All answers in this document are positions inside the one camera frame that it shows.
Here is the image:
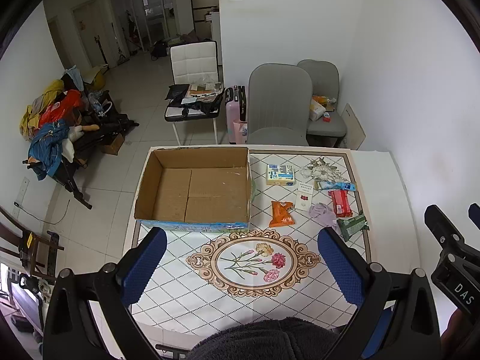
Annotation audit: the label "green wet wipes pack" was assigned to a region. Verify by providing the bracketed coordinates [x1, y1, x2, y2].
[337, 214, 369, 242]

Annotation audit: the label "red wet wipes pack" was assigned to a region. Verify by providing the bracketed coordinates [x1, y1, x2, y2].
[329, 189, 352, 218]

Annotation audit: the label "white cigarette box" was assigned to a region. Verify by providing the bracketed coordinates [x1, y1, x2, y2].
[295, 182, 314, 211]

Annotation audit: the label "orange snack packet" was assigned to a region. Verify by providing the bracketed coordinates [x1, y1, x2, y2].
[268, 201, 295, 228]

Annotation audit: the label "blue white sachet packet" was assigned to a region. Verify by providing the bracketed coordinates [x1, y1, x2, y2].
[315, 180, 356, 192]

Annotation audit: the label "yellow blue tissue pack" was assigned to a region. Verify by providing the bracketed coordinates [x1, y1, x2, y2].
[265, 164, 295, 186]

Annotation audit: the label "patterned tablecloth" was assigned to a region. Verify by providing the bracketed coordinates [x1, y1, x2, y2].
[130, 150, 356, 336]

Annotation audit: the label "open cardboard box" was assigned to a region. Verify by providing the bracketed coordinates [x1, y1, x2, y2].
[133, 145, 252, 233]

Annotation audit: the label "small cardboard box on floor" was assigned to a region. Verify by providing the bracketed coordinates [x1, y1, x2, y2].
[100, 133, 125, 156]

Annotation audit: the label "dark wooden chair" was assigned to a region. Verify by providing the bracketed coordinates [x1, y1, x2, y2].
[1, 207, 64, 284]

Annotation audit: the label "items on grey chair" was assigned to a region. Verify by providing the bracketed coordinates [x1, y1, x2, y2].
[309, 95, 337, 121]

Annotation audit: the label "pile of colourful clothes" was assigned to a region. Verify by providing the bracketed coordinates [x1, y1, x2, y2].
[19, 65, 140, 211]

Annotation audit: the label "pink suitcase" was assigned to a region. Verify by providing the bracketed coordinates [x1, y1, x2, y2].
[225, 85, 247, 145]

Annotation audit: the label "grey chair front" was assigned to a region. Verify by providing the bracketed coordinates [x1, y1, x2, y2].
[247, 63, 312, 146]

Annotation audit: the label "grey chair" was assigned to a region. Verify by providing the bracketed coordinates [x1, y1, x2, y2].
[297, 59, 347, 147]
[247, 63, 312, 146]

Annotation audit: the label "grey chair back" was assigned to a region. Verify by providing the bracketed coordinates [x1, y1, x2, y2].
[297, 59, 347, 147]

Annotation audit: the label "white padded chair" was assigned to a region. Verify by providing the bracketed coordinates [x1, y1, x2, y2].
[164, 41, 224, 143]

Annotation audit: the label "white board leaning on wall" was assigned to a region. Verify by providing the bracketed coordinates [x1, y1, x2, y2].
[341, 103, 366, 150]

